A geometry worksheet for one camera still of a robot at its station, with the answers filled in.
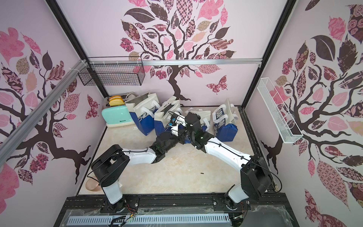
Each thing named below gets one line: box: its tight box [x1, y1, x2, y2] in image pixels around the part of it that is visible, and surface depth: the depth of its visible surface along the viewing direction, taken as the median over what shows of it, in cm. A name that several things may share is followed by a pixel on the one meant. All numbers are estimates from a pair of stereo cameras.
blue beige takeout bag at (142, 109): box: [125, 92, 161, 136], surface depth 94 cm
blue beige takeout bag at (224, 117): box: [211, 97, 239, 142], surface depth 91 cm
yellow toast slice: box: [109, 98, 126, 107], surface depth 100 cm
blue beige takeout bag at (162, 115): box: [154, 96, 182, 135], surface depth 87 cm
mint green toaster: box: [101, 94, 135, 128], surface depth 100 cm
